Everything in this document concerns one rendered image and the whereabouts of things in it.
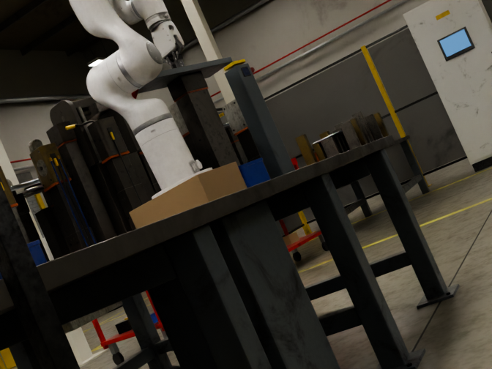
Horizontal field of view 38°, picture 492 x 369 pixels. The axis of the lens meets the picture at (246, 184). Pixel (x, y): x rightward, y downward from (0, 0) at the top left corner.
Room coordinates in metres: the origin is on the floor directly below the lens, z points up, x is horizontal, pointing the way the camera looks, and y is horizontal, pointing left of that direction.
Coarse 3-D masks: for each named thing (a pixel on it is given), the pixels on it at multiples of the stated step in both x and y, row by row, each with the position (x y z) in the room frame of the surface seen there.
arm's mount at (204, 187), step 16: (208, 176) 1.92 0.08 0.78; (224, 176) 2.00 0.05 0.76; (240, 176) 2.09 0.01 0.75; (176, 192) 1.91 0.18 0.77; (192, 192) 1.89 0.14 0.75; (208, 192) 1.89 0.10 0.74; (224, 192) 1.97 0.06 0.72; (144, 208) 1.96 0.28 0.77; (160, 208) 1.94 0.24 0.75; (176, 208) 1.92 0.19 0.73; (192, 208) 1.90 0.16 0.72; (144, 224) 1.97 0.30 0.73
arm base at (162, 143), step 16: (160, 128) 1.97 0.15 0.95; (176, 128) 2.00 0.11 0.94; (144, 144) 1.98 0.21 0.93; (160, 144) 1.96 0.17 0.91; (176, 144) 1.98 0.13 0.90; (160, 160) 1.97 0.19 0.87; (176, 160) 1.97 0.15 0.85; (192, 160) 2.00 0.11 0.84; (160, 176) 1.98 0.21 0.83; (176, 176) 1.96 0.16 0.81; (192, 176) 1.94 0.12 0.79; (160, 192) 1.95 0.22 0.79
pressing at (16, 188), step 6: (228, 126) 2.95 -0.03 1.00; (36, 180) 2.20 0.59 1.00; (12, 186) 2.15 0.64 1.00; (18, 186) 2.16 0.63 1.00; (24, 186) 2.17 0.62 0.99; (30, 186) 2.27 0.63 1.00; (42, 186) 2.38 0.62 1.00; (12, 192) 2.24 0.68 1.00; (18, 192) 2.28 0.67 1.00; (24, 192) 2.33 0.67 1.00; (30, 192) 2.39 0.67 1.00; (36, 192) 2.41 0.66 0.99
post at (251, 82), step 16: (240, 64) 2.57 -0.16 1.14; (240, 80) 2.55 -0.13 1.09; (240, 96) 2.58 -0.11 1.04; (256, 96) 2.57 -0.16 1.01; (256, 112) 2.55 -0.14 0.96; (256, 128) 2.57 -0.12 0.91; (272, 128) 2.58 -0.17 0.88; (256, 144) 2.59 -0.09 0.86; (272, 144) 2.56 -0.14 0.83; (272, 160) 2.57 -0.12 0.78; (288, 160) 2.59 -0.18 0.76; (272, 176) 2.59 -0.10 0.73
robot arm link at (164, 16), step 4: (160, 12) 2.37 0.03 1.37; (164, 12) 2.38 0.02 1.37; (152, 16) 2.37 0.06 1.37; (156, 16) 2.37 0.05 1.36; (160, 16) 2.37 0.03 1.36; (164, 16) 2.38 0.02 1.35; (168, 16) 2.39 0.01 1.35; (148, 20) 2.38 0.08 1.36; (152, 20) 2.37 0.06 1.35; (156, 20) 2.37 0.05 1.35; (160, 20) 2.38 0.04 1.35; (164, 20) 2.38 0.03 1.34; (148, 24) 2.38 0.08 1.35; (152, 24) 2.38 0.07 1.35; (148, 28) 2.40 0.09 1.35
